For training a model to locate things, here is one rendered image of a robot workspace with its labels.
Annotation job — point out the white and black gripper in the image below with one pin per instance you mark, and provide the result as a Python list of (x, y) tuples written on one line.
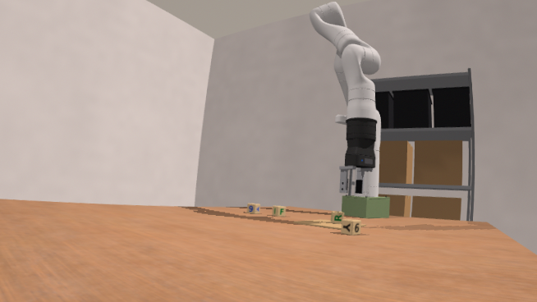
[(361, 135)]

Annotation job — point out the wooden letter block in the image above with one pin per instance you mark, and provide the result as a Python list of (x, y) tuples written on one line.
[(253, 208), (336, 217), (351, 227), (279, 211)]

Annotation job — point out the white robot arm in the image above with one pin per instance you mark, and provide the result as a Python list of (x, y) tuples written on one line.
[(350, 63)]

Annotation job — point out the tan flat mat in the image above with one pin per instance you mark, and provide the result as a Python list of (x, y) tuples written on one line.
[(322, 223)]

